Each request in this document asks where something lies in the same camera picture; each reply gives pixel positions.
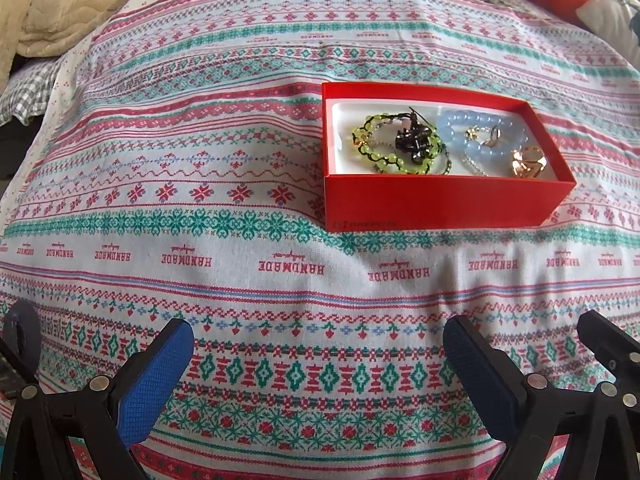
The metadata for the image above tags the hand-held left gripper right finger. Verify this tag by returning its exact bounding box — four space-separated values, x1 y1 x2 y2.
443 316 640 480

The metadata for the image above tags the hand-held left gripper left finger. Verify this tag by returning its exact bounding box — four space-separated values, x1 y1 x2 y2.
0 318 195 480

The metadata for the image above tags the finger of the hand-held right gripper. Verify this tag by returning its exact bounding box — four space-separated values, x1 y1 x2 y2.
576 310 640 408

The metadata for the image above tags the red cardboard box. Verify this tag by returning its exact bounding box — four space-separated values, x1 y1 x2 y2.
321 82 577 233

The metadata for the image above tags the chunky gold ring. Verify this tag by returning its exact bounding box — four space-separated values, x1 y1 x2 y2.
510 145 548 179

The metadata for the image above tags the thin gold ring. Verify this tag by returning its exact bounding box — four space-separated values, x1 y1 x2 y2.
465 125 503 148

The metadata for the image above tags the black cord bracelet pink bead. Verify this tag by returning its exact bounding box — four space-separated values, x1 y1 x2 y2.
380 106 448 168

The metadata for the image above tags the light blue bead bracelet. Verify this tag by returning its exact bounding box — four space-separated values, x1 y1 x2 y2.
437 110 526 163

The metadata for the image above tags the small pale bead bracelet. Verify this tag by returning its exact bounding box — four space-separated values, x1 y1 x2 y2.
367 124 402 152

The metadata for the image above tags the yellow-green beaded bracelet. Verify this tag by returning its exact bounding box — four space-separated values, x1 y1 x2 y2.
351 114 446 176

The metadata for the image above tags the patterned woven tablecloth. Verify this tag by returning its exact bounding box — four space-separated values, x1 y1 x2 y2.
0 0 640 480

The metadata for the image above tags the checkered cloth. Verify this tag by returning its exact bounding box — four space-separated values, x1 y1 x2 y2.
0 55 66 126

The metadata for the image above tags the white printed pillow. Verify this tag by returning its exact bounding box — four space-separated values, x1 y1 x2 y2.
577 0 640 66

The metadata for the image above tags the beige quilted blanket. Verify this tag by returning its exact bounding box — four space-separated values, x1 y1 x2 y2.
0 0 191 81

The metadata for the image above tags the clear beaded bracelet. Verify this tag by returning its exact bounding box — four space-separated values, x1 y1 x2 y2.
462 152 493 177

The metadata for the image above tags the green beaded bracelet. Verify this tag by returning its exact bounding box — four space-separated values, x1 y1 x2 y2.
431 146 456 177

